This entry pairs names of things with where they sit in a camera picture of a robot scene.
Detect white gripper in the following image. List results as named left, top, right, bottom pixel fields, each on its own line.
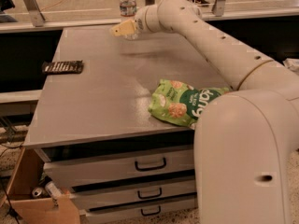
left=110, top=5, right=161, bottom=36

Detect clear plastic water bottle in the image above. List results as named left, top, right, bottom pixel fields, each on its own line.
left=119, top=0, right=138, bottom=41

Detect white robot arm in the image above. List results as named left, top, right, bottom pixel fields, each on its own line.
left=111, top=0, right=299, bottom=224

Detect green rice chip bag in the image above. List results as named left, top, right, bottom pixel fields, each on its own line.
left=148, top=79, right=230, bottom=128

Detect white bottle in box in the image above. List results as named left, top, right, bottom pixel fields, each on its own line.
left=45, top=181, right=62, bottom=199

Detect dark chocolate bar wrapper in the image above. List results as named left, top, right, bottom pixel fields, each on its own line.
left=42, top=61, right=84, bottom=75

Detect grey drawer cabinet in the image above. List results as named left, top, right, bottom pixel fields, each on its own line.
left=23, top=20, right=232, bottom=224

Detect top grey drawer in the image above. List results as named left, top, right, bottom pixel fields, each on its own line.
left=44, top=145, right=194, bottom=188

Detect grey drawer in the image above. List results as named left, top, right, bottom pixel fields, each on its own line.
left=86, top=194, right=197, bottom=224
left=44, top=145, right=194, bottom=188
left=70, top=176, right=196, bottom=210

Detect middle grey drawer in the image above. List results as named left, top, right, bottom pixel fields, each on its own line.
left=70, top=176, right=196, bottom=210

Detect silver soda can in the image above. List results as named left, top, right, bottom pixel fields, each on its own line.
left=32, top=187, right=48, bottom=199

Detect bottom grey drawer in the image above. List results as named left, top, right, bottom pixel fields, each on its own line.
left=86, top=194, right=197, bottom=224

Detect cardboard box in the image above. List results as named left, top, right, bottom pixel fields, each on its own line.
left=7, top=147, right=80, bottom=224

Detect right metal rail bracket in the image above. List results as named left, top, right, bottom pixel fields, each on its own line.
left=212, top=0, right=226, bottom=17

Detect left metal rail bracket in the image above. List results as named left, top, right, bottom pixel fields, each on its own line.
left=23, top=0, right=45, bottom=27

